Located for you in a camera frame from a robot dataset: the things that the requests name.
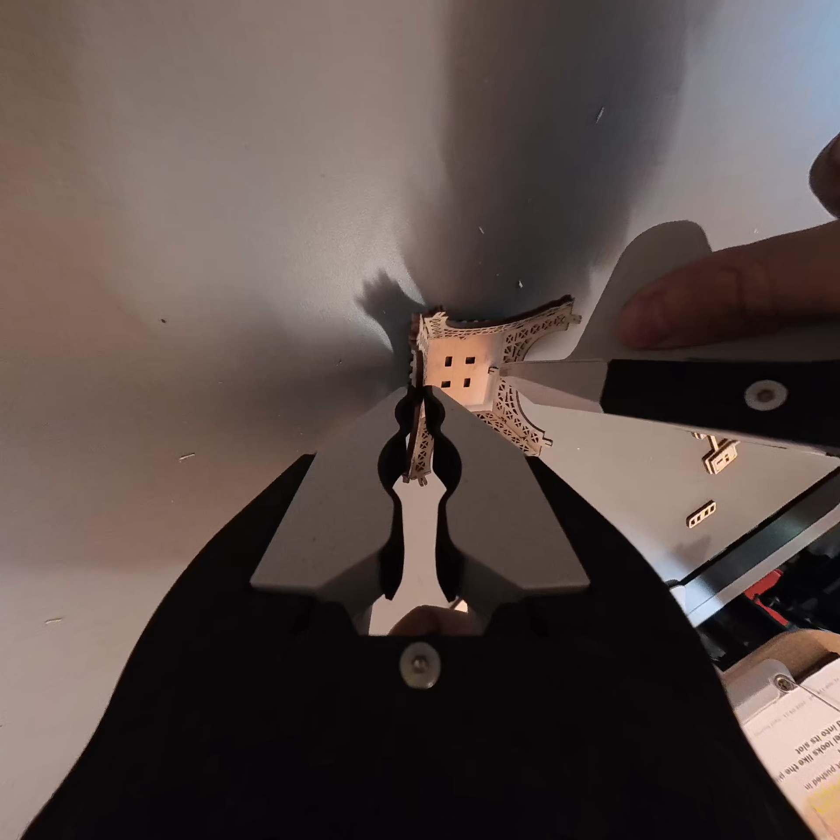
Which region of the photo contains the person's right hand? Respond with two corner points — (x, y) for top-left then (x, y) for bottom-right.
(390, 605), (476, 637)

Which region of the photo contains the brown clipboard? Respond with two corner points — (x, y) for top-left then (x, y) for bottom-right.
(718, 626), (840, 677)

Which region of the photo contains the white instruction sheet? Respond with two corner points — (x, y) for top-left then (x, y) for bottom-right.
(731, 656), (840, 840)

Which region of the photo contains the red plastic item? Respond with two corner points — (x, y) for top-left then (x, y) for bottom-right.
(743, 568), (786, 602)

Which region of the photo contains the wooden four-pad base part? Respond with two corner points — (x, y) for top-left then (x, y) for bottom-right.
(692, 432), (739, 475)

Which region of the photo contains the grey desk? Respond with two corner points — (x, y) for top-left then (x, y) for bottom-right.
(0, 0), (840, 840)

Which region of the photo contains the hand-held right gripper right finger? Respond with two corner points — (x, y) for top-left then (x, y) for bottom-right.
(423, 384), (589, 618)

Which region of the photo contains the wooden lattice tower base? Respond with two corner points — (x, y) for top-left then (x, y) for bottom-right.
(402, 295), (581, 487)

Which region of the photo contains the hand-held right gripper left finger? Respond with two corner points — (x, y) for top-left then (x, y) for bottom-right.
(251, 384), (418, 635)

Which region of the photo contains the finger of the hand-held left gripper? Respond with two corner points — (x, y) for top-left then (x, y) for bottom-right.
(502, 359), (609, 416)

